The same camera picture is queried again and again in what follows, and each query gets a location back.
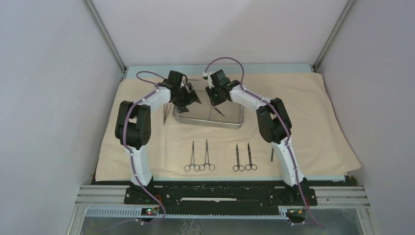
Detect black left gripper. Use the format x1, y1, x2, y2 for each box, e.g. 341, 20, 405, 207
172, 83, 201, 113

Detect metal surgical instrument tray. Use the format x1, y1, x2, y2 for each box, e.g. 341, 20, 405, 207
172, 89, 244, 129

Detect metal tweezers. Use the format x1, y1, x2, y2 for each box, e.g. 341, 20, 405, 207
163, 106, 171, 125

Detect beige cloth wrap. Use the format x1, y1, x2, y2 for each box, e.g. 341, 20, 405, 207
97, 72, 361, 181

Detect metal hemostat clamp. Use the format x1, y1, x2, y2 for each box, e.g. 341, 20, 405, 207
199, 139, 216, 171
184, 142, 201, 172

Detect metal surgical scissors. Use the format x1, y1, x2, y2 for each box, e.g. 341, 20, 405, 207
245, 143, 257, 171

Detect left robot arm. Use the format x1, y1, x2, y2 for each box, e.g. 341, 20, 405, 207
115, 70, 201, 204

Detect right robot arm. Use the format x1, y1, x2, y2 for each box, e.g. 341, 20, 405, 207
203, 70, 305, 205

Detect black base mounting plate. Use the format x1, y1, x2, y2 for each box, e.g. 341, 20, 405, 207
130, 180, 318, 206

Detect aluminium frame rail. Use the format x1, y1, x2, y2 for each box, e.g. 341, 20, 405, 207
75, 186, 370, 219

